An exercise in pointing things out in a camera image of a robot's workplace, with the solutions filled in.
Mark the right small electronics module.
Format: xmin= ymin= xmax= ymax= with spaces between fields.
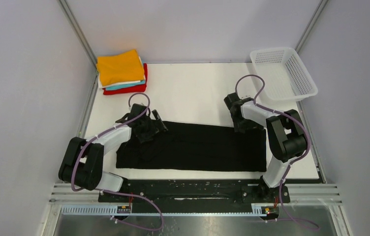
xmin=262 ymin=207 xmax=279 ymax=215

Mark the red folded t shirt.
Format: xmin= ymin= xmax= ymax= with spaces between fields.
xmin=103 ymin=63 xmax=148 ymax=95

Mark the white folded t shirt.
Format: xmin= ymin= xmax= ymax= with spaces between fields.
xmin=97 ymin=57 xmax=146 ymax=89

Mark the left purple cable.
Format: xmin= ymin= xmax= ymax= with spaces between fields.
xmin=71 ymin=92 xmax=165 ymax=232

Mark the teal folded t shirt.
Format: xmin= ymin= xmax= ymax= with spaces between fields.
xmin=102 ymin=75 xmax=146 ymax=91

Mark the white slotted cable duct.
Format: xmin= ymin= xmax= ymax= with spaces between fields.
xmin=61 ymin=205 xmax=267 ymax=217

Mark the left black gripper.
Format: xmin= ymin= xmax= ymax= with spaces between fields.
xmin=138 ymin=111 xmax=167 ymax=144

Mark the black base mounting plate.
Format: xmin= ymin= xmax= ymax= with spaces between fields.
xmin=97 ymin=179 xmax=278 ymax=214

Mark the left small electronics module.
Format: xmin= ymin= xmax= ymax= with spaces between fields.
xmin=116 ymin=205 xmax=131 ymax=214

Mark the orange folded t shirt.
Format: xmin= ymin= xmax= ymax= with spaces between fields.
xmin=96 ymin=49 xmax=146 ymax=88

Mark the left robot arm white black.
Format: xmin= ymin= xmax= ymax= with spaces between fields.
xmin=58 ymin=104 xmax=168 ymax=202

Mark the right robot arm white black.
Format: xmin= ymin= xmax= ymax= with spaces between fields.
xmin=224 ymin=92 xmax=310 ymax=203

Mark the black t shirt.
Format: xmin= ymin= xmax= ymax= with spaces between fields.
xmin=116 ymin=121 xmax=267 ymax=172

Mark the white plastic basket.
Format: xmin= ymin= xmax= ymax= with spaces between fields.
xmin=249 ymin=47 xmax=318 ymax=104

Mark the small electronics module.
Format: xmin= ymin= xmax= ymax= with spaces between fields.
xmin=116 ymin=205 xmax=131 ymax=214
xmin=262 ymin=207 xmax=279 ymax=215

